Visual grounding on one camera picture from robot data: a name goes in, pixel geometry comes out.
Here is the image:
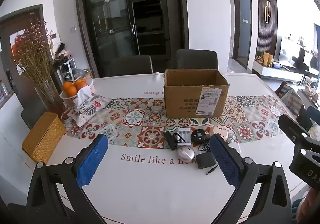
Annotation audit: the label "dark slatted wall panel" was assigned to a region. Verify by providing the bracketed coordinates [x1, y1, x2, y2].
[255, 0, 278, 57]

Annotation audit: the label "grey dining chair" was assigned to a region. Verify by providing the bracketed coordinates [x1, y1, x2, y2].
[175, 49, 219, 70]
[21, 106, 48, 129]
[110, 55, 153, 77]

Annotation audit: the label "white shoe rack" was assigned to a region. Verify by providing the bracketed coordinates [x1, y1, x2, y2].
[54, 57, 75, 80]

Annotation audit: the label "floral fabric tissue box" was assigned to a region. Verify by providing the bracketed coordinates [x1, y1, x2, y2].
[67, 86, 112, 127]

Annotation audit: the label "patterned tile table runner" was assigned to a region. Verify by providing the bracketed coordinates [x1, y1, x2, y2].
[66, 95, 293, 147]

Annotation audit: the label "dried flower bunch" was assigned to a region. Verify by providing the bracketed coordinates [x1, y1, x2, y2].
[12, 17, 54, 84]

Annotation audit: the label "black round gadget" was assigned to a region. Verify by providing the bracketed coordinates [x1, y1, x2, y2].
[191, 129, 211, 144]

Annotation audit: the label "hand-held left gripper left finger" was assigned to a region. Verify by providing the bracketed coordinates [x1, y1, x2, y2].
[25, 134, 109, 224]

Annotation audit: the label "brown cardboard box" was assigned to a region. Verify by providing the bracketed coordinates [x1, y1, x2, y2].
[164, 69, 230, 119]

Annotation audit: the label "yellow paper bags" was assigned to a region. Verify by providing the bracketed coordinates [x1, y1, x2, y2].
[262, 52, 274, 67]

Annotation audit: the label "dark glass sliding door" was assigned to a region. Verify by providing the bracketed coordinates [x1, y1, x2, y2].
[75, 0, 189, 78]

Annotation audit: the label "brown wooden door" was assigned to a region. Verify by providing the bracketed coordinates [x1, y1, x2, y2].
[0, 5, 53, 110]

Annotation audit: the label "pink round clock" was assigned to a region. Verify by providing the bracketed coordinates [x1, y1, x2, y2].
[209, 125, 228, 142]

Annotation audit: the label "white low cabinet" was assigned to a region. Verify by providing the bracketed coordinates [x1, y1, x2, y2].
[252, 59, 304, 82]

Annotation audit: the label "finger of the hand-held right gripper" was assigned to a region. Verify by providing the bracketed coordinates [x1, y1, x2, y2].
[278, 114, 320, 163]
[307, 106, 320, 127]

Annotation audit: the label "white fruit basket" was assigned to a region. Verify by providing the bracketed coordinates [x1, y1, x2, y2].
[59, 78, 94, 108]

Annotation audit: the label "yellow woven box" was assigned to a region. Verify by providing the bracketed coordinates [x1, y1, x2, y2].
[22, 112, 67, 164]

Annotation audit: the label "red door poster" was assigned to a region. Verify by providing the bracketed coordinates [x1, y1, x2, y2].
[9, 30, 27, 65]

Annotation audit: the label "black square pouch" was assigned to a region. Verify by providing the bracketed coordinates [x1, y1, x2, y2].
[195, 153, 217, 170]

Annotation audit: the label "dark hallway door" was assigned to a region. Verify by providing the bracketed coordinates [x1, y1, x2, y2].
[233, 0, 253, 69]

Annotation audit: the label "black power adapter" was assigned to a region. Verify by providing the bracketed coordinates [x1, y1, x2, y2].
[164, 131, 179, 151]

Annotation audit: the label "wooden chair with plaid cushion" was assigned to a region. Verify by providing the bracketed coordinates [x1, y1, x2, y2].
[274, 81, 302, 117]

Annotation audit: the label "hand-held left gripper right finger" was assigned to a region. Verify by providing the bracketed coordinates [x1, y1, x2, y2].
[209, 134, 292, 224]

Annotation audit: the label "white battery charger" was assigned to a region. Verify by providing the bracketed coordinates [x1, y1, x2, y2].
[174, 127, 192, 146]

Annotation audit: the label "glass vase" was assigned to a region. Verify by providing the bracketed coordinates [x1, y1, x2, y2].
[34, 77, 63, 114]

